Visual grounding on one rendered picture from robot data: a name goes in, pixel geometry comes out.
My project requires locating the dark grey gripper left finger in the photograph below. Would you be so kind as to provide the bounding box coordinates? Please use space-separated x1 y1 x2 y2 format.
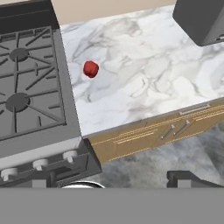
0 171 58 189

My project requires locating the dark grey appliance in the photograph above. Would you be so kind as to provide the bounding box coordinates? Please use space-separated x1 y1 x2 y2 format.
171 0 224 47

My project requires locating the silver cupboard door handle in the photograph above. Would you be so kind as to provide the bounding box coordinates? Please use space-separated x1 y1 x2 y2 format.
160 123 177 141
173 119 192 137

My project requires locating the wooden cupboard door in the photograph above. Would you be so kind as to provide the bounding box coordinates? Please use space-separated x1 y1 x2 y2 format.
95 126 179 164
172 110 224 138

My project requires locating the white stove knob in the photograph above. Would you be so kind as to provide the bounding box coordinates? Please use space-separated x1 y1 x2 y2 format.
31 158 50 172
0 167 19 182
62 150 79 164

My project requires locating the wooden drawer front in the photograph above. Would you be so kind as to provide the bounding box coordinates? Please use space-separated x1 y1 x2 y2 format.
87 120 176 147
172 98 224 123

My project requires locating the red bell pepper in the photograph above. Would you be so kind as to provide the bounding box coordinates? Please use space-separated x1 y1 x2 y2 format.
82 59 100 79

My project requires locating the silver drawer handle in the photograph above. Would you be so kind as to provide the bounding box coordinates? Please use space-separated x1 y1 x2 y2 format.
178 102 212 116

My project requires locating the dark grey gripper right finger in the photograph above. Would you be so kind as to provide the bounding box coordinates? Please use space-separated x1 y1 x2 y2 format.
166 170 224 189

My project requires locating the grey gas stove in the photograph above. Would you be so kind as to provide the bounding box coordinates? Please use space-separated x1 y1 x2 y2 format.
0 0 103 187

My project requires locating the white round object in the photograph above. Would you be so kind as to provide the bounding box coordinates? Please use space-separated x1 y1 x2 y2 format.
60 180 107 189

